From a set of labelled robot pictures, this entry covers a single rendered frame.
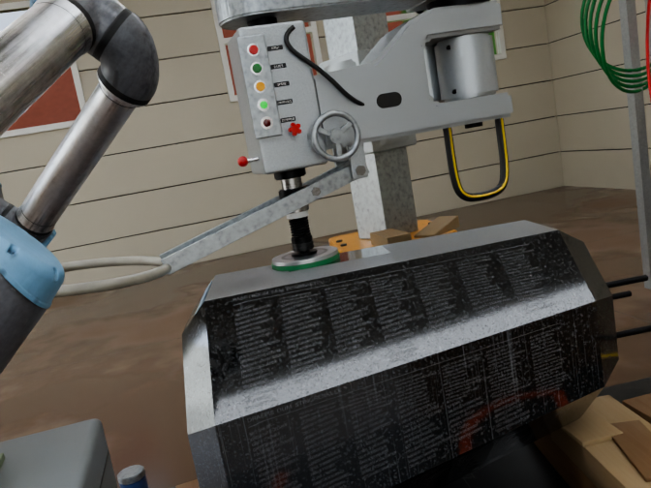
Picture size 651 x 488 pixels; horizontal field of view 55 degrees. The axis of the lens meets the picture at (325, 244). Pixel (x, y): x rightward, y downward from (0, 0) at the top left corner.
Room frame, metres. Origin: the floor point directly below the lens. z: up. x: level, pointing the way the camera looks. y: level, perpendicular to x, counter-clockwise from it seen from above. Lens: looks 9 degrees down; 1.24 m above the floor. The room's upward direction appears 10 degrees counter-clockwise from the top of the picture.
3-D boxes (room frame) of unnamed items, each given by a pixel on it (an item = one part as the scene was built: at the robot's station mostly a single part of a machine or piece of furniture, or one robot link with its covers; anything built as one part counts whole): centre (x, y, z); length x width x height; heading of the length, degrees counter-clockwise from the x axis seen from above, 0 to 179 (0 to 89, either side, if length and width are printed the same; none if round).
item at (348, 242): (2.72, -0.28, 0.76); 0.49 x 0.49 x 0.05; 6
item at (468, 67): (2.13, -0.56, 1.39); 0.19 x 0.19 x 0.20
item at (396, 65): (2.05, -0.31, 1.35); 0.74 x 0.23 x 0.49; 105
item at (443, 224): (2.56, -0.47, 0.80); 0.20 x 0.10 x 0.05; 135
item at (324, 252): (1.96, 0.07, 0.89); 0.21 x 0.21 x 0.01
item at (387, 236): (2.46, -0.26, 0.81); 0.20 x 0.10 x 0.05; 14
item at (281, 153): (1.98, -0.01, 1.36); 0.36 x 0.22 x 0.45; 105
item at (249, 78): (1.83, 0.11, 1.42); 0.08 x 0.03 x 0.28; 105
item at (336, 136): (1.87, -0.08, 1.24); 0.15 x 0.10 x 0.15; 105
